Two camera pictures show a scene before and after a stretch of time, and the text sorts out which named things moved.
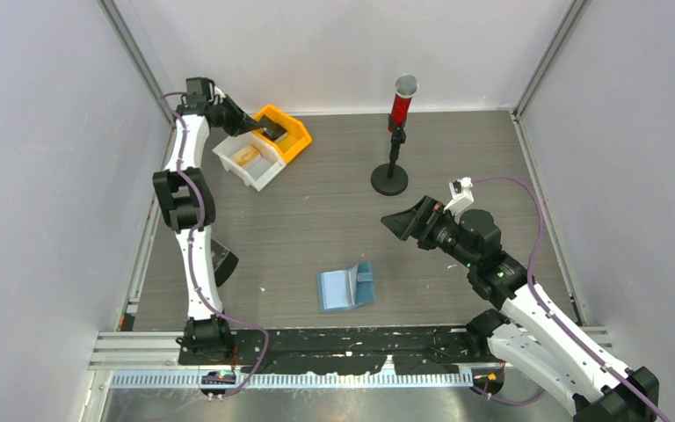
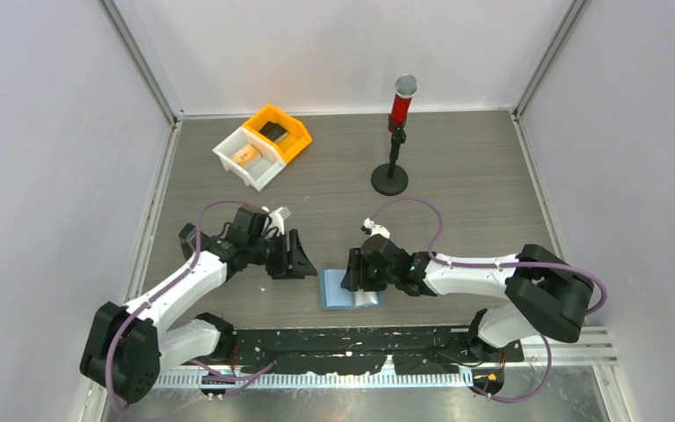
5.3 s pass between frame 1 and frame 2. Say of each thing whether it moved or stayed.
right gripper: moved
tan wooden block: stayed
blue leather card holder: moved
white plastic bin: stayed
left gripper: moved
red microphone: stayed
